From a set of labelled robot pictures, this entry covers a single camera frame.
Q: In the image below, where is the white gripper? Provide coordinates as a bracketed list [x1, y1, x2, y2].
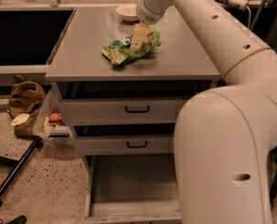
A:
[130, 0, 170, 52]

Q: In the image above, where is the green rice chip bag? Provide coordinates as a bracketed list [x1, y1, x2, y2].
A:
[102, 28, 161, 65]

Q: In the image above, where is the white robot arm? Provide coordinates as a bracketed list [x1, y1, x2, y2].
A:
[137, 0, 277, 224]

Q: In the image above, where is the grey drawer cabinet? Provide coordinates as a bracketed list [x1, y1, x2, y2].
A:
[47, 6, 220, 224]

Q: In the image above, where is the top grey drawer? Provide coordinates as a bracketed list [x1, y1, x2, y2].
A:
[52, 80, 212, 126]

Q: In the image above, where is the grey drawer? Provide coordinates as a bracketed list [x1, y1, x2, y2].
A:
[52, 80, 212, 126]
[77, 154, 182, 224]
[74, 123, 174, 156]

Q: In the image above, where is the middle grey drawer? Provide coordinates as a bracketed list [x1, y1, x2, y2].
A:
[74, 123, 174, 156]

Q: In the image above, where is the bottom grey drawer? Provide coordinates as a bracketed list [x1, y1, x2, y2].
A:
[77, 154, 182, 224]

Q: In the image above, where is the white ceramic bowl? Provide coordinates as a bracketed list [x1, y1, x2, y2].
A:
[116, 4, 138, 22]

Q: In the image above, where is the clear plastic storage bin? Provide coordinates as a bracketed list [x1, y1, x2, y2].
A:
[33, 89, 73, 147]

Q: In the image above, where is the black shoe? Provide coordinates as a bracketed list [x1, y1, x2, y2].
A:
[0, 216, 27, 224]

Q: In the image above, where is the black metal stand leg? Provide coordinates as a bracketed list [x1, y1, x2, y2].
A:
[0, 136, 43, 207]

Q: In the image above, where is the white cable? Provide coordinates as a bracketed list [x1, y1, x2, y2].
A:
[245, 6, 253, 30]

